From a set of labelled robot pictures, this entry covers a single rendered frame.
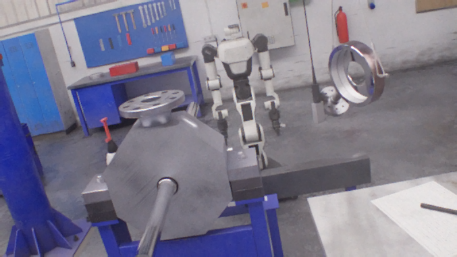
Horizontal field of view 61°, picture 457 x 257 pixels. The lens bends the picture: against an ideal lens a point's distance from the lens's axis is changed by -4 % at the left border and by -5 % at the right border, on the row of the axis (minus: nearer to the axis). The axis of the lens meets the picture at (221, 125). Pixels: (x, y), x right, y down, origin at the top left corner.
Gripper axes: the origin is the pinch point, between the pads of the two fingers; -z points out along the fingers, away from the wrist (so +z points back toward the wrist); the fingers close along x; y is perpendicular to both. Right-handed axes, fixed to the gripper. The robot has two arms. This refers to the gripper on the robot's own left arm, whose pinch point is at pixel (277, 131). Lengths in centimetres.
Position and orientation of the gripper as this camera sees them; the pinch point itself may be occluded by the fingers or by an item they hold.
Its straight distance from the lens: 340.3
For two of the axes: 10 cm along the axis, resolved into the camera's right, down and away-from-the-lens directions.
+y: 9.8, -1.9, -0.4
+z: -1.9, -9.7, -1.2
